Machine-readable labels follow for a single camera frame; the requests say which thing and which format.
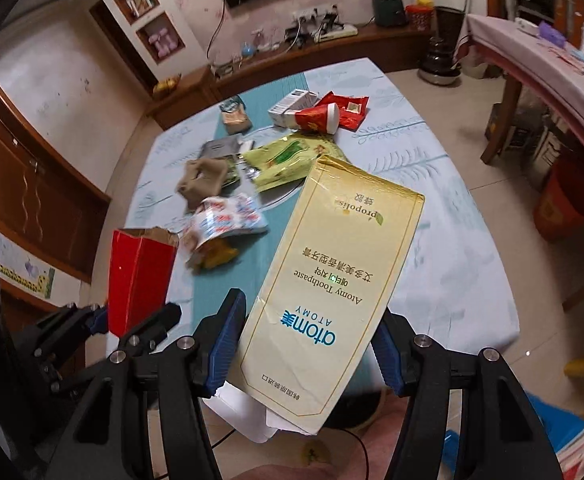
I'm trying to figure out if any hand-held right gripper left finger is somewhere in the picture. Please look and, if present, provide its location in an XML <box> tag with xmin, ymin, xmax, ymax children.
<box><xmin>47</xmin><ymin>287</ymin><xmax>247</xmax><ymax>480</ymax></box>

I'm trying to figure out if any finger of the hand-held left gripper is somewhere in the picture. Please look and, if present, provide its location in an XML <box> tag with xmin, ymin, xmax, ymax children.
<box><xmin>14</xmin><ymin>302</ymin><xmax>110</xmax><ymax>361</ymax></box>
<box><xmin>118</xmin><ymin>302</ymin><xmax>183</xmax><ymax>357</ymax></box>

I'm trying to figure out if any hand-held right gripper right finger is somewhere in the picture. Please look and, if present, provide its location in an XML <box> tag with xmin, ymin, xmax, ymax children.
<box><xmin>372</xmin><ymin>310</ymin><xmax>565</xmax><ymax>480</ymax></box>

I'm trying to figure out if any red carton box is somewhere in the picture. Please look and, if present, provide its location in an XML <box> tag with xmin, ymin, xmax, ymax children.
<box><xmin>107</xmin><ymin>226</ymin><xmax>179</xmax><ymax>338</ymax></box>

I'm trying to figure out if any yellow toothpaste box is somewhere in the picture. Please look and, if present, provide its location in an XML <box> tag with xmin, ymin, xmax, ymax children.
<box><xmin>217</xmin><ymin>154</ymin><xmax>427</xmax><ymax>443</ymax></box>

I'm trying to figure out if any red paper cup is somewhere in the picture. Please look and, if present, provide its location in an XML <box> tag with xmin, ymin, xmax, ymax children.
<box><xmin>294</xmin><ymin>102</ymin><xmax>340</xmax><ymax>136</ymax></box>

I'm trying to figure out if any red wrapper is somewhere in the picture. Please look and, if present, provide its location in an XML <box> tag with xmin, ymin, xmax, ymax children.
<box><xmin>317</xmin><ymin>91</ymin><xmax>370</xmax><ymax>132</ymax></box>

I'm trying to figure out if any brown crumpled paper bag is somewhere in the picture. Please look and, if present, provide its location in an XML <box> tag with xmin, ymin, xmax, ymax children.
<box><xmin>175</xmin><ymin>156</ymin><xmax>230</xmax><ymax>208</ymax></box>

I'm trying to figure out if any brown wooden cabinet door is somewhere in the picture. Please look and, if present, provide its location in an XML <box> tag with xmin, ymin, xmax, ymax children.
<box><xmin>0</xmin><ymin>74</ymin><xmax>113</xmax><ymax>281</ymax></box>

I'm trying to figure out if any teal white printed tablecloth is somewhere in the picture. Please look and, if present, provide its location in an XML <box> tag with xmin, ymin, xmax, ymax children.
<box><xmin>122</xmin><ymin>57</ymin><xmax>520</xmax><ymax>361</ymax></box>

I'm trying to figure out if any grey foil pouch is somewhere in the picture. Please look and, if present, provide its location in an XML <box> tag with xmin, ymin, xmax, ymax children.
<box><xmin>199</xmin><ymin>135</ymin><xmax>243</xmax><ymax>161</ymax></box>

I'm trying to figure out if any green packet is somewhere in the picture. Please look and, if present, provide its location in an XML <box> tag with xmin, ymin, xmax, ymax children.
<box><xmin>242</xmin><ymin>132</ymin><xmax>345</xmax><ymax>193</ymax></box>

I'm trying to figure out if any brown snack packet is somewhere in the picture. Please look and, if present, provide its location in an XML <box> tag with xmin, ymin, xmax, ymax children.
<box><xmin>219</xmin><ymin>97</ymin><xmax>253</xmax><ymax>136</ymax></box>

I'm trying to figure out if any orange bucket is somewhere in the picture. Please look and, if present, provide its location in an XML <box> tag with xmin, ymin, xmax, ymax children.
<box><xmin>532</xmin><ymin>157</ymin><xmax>584</xmax><ymax>241</ymax></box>

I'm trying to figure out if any yellow bag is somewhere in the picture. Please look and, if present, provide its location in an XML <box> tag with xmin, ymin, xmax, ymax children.
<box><xmin>153</xmin><ymin>75</ymin><xmax>183</xmax><ymax>98</ymax></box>

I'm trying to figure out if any white small box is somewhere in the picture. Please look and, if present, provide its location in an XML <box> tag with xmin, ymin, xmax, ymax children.
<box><xmin>267</xmin><ymin>88</ymin><xmax>319</xmax><ymax>128</ymax></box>

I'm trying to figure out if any low wooden cabinet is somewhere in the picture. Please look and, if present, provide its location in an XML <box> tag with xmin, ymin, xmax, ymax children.
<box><xmin>144</xmin><ymin>20</ymin><xmax>435</xmax><ymax>131</ymax></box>

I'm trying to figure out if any white set-top box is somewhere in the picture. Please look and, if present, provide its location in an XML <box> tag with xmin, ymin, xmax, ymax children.
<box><xmin>313</xmin><ymin>24</ymin><xmax>359</xmax><ymax>42</ymax></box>

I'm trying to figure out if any table with pink cloth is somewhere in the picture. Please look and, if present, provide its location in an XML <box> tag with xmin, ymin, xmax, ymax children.
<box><xmin>464</xmin><ymin>12</ymin><xmax>584</xmax><ymax>186</ymax></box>

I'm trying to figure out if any dark tall bin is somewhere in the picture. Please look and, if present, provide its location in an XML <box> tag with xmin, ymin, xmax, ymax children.
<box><xmin>434</xmin><ymin>6</ymin><xmax>467</xmax><ymax>66</ymax></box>

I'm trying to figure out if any red canister yellow lid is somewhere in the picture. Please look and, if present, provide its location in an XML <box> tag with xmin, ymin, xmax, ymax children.
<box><xmin>406</xmin><ymin>0</ymin><xmax>435</xmax><ymax>31</ymax></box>

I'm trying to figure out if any dark green appliance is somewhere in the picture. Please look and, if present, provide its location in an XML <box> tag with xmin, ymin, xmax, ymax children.
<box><xmin>372</xmin><ymin>0</ymin><xmax>407</xmax><ymax>27</ymax></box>

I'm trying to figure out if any purple box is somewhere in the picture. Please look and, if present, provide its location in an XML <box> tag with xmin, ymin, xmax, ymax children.
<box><xmin>539</xmin><ymin>22</ymin><xmax>566</xmax><ymax>47</ymax></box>

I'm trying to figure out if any cartoon wall sticker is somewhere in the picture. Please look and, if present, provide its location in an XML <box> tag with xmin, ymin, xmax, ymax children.
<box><xmin>0</xmin><ymin>232</ymin><xmax>55</xmax><ymax>301</ymax></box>

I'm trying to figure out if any black hanging cable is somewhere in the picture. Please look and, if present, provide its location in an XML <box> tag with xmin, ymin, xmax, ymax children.
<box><xmin>206</xmin><ymin>0</ymin><xmax>227</xmax><ymax>63</ymax></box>

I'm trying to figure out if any white wall shelf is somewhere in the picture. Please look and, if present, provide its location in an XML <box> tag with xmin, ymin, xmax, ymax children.
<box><xmin>79</xmin><ymin>0</ymin><xmax>197</xmax><ymax>83</ymax></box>

